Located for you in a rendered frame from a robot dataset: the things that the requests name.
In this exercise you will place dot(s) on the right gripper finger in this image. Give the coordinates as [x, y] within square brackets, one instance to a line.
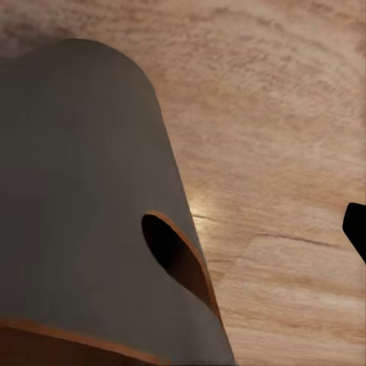
[354, 226]

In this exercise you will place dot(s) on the trash can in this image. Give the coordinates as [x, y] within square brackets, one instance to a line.
[84, 153]

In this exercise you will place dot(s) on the can of soda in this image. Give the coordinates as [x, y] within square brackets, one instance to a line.
[157, 236]

